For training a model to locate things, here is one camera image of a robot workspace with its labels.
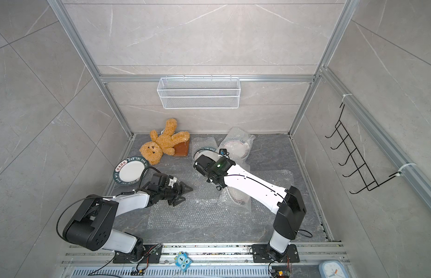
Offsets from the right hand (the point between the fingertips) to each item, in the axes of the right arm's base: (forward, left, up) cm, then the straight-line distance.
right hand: (225, 175), depth 79 cm
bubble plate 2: (+29, +15, -13) cm, 35 cm away
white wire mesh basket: (+49, +14, +13) cm, 52 cm away
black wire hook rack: (-7, -53, +9) cm, 54 cm away
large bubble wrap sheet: (-9, +10, -17) cm, 22 cm away
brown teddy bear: (+23, +42, -9) cm, 49 cm away
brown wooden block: (+28, +26, -13) cm, 40 cm away
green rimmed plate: (+14, +57, -16) cm, 61 cm away
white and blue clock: (-35, -42, -16) cm, 57 cm away
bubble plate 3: (+31, -9, -14) cm, 35 cm away
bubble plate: (-8, -8, -12) cm, 16 cm away
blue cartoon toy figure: (-32, +19, -15) cm, 40 cm away
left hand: (-1, +18, -13) cm, 22 cm away
